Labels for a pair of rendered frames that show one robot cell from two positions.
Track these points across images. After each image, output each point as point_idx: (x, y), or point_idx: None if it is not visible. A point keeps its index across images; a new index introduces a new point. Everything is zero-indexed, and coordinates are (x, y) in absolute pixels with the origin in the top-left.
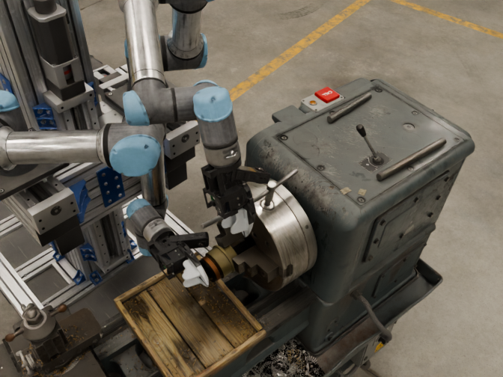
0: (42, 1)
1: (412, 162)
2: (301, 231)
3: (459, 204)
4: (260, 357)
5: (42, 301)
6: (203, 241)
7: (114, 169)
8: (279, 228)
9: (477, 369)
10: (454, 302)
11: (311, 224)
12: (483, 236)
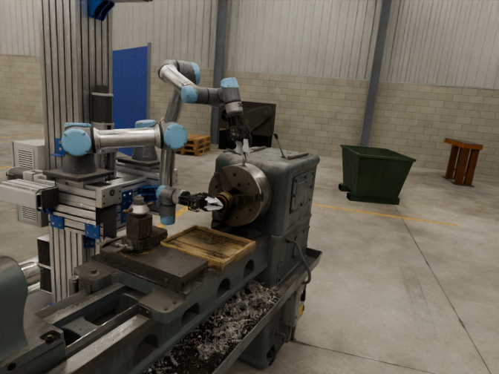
0: (104, 86)
1: (298, 157)
2: (263, 177)
3: None
4: (249, 277)
5: None
6: None
7: (130, 194)
8: (253, 173)
9: (355, 327)
10: (326, 302)
11: None
12: (324, 273)
